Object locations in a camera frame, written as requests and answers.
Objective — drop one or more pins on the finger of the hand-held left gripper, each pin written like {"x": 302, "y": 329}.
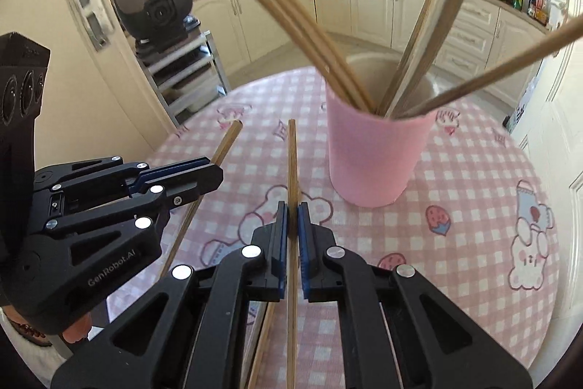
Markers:
{"x": 191, "y": 184}
{"x": 173, "y": 172}

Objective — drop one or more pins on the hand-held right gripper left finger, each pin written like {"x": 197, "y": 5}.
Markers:
{"x": 282, "y": 234}

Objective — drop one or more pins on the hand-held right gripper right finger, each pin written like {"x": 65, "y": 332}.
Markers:
{"x": 304, "y": 243}

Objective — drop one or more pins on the single wooden chopstick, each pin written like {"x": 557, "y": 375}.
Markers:
{"x": 259, "y": 352}
{"x": 227, "y": 143}
{"x": 292, "y": 161}

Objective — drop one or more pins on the pink cup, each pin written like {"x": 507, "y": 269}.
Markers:
{"x": 373, "y": 161}

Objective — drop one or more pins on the bunch of wooden chopsticks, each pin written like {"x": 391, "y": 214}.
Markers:
{"x": 296, "y": 33}

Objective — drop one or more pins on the person's left hand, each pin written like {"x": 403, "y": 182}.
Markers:
{"x": 76, "y": 329}

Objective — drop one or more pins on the metal storage rack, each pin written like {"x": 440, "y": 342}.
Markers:
{"x": 191, "y": 74}

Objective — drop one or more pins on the pink checked tablecloth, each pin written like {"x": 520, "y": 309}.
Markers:
{"x": 455, "y": 188}

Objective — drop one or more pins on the black air fryer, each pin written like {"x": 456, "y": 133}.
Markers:
{"x": 155, "y": 1}

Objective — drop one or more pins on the metal door strike plate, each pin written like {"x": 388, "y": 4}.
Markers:
{"x": 91, "y": 10}

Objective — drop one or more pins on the cream lower kitchen cabinets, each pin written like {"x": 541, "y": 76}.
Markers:
{"x": 364, "y": 1}

